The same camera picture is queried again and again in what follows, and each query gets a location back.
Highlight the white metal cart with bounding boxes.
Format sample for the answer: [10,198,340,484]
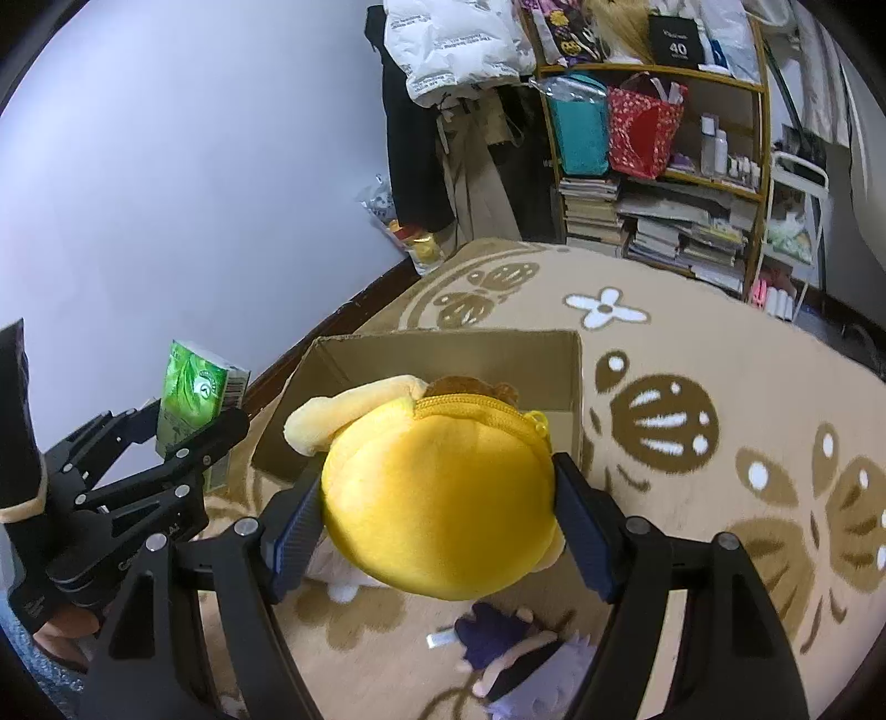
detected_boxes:
[751,148,832,323]

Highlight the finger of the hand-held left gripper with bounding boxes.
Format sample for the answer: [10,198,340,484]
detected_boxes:
[40,398,165,486]
[73,410,250,517]

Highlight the white fluffy toy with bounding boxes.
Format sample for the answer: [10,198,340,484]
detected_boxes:
[768,200,812,254]

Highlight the purple-haired plush doll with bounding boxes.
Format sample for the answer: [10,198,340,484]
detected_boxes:
[453,601,600,720]

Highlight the beige printed blanket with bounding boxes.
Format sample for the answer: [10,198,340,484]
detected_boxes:
[200,239,886,720]

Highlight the wooden shelf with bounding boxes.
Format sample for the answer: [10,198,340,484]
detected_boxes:
[526,0,772,302]

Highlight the teal bag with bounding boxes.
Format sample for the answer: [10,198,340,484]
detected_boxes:
[547,75,611,176]

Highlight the yellow plush pouch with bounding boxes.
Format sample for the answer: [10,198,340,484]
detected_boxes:
[284,374,565,596]

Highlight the clear plastic bag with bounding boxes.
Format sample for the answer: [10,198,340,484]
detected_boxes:
[529,73,610,105]

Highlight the blond wig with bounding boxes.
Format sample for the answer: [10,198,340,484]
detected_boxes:
[588,0,652,65]

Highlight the messy pile of books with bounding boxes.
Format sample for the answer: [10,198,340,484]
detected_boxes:
[616,176,752,295]

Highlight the cardboard box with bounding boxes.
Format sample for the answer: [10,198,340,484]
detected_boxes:
[250,331,586,486]

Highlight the white curtain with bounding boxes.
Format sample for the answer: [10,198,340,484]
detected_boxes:
[796,0,886,375]

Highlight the dark hanging garment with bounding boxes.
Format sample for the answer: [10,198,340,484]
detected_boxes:
[494,83,556,243]

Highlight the purple patterned bag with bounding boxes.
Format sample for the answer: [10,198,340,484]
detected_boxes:
[522,0,603,66]

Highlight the person's left hand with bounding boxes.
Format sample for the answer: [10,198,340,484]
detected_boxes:
[31,605,101,659]

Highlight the wrapped bouquet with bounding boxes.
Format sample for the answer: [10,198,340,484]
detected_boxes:
[356,173,444,278]

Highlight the red patterned bag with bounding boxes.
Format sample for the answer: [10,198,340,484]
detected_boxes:
[607,75,688,179]

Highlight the black hanging coat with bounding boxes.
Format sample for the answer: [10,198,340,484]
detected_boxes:
[379,3,458,233]

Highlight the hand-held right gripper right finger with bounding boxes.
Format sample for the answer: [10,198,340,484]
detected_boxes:
[552,452,811,720]

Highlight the beige hanging coat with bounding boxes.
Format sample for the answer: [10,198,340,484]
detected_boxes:
[439,97,527,243]

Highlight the white puffer jacket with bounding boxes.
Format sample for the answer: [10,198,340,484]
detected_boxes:
[383,0,537,108]

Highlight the black box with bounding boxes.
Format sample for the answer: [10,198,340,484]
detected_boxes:
[647,15,708,69]

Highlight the green tissue pack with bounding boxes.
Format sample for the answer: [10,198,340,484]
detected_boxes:
[153,339,250,494]

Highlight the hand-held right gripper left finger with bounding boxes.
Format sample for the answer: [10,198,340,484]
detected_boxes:
[79,462,326,720]

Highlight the pink and white small items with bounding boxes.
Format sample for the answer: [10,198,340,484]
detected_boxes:
[751,277,797,321]

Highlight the stack of books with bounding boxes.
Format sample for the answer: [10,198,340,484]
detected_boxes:
[557,176,624,254]

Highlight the white plastic bag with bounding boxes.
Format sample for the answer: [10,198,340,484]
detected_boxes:
[699,0,761,77]

